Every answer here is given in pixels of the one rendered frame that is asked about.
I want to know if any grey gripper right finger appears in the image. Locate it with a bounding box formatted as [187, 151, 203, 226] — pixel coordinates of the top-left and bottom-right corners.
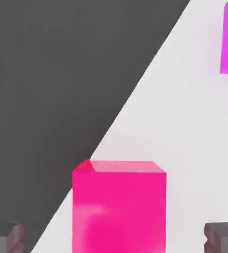
[204, 222, 228, 253]

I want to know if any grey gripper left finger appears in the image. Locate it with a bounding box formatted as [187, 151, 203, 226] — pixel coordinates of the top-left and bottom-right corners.
[0, 222, 25, 253]

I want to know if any small pink cube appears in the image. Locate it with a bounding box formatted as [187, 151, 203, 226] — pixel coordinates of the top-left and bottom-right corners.
[71, 159, 167, 253]

